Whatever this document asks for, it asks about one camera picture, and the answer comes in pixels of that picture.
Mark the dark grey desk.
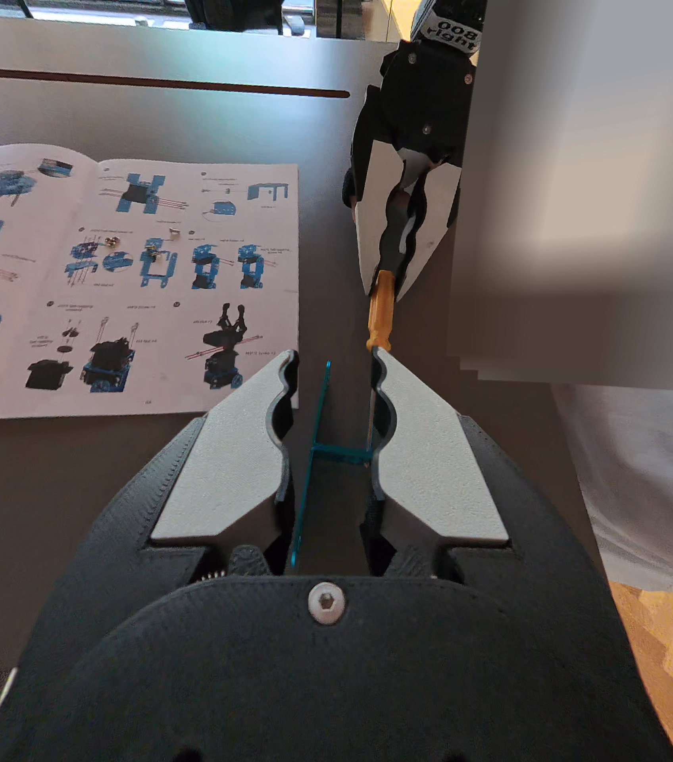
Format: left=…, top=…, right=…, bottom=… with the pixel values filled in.
left=0, top=13, right=614, bottom=668

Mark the person's white shirt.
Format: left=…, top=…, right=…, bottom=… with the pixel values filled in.
left=554, top=384, right=673, bottom=596

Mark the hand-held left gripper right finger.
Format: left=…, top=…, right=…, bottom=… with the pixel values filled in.
left=368, top=346, right=512, bottom=548

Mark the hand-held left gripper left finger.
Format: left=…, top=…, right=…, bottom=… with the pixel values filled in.
left=150, top=350, right=300, bottom=547

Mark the printed assembly manual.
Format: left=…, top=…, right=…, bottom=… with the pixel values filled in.
left=0, top=143, right=300, bottom=421

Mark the orange-handled screwdriver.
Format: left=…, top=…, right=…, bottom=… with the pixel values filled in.
left=364, top=269, right=402, bottom=453

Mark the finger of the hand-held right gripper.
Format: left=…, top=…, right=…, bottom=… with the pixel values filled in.
left=394, top=164, right=463, bottom=302
left=354, top=140, right=409, bottom=298

